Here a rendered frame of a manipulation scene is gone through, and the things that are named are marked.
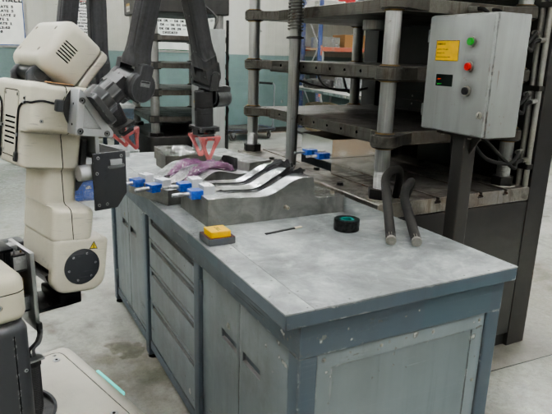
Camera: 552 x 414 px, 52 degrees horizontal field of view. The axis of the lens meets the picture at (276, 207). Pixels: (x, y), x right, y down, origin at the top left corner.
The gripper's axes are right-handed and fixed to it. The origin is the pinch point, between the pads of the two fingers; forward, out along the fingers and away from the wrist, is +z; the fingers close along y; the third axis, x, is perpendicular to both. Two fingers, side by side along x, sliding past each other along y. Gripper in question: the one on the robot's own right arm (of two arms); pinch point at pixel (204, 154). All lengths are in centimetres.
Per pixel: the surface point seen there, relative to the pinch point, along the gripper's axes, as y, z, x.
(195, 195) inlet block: -2.0, 12.2, 4.0
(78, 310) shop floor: 122, 101, 25
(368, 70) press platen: 24, -24, -79
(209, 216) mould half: -8.2, 17.5, 1.9
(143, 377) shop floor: 45, 101, 12
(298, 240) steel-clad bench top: -29.5, 21.5, -17.2
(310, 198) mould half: -8.5, 15.8, -34.0
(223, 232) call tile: -23.7, 17.9, 3.9
